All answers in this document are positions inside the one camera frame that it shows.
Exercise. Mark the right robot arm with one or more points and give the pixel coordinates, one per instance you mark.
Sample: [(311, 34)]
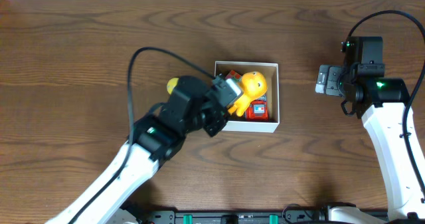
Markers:
[(381, 104)]

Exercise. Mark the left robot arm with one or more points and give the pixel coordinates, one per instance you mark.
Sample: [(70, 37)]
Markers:
[(154, 139)]

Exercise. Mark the white cardboard box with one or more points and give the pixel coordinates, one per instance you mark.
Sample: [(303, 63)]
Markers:
[(271, 73)]

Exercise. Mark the yellow grey toy ball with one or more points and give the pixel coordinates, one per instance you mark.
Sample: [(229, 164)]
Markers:
[(172, 83)]

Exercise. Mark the orange dinosaur toy figure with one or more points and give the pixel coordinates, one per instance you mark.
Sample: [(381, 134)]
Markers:
[(253, 85)]

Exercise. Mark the red grey toy truck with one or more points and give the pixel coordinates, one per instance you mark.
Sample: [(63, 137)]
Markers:
[(257, 110)]

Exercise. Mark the multicolour puzzle cube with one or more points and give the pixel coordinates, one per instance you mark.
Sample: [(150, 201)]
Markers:
[(235, 76)]

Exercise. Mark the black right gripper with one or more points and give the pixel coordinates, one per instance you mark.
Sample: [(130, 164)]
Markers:
[(333, 73)]

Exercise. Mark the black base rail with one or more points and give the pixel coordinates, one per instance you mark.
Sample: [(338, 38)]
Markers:
[(293, 213)]

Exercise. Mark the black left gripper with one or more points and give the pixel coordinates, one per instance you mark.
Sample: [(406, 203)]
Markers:
[(216, 116)]

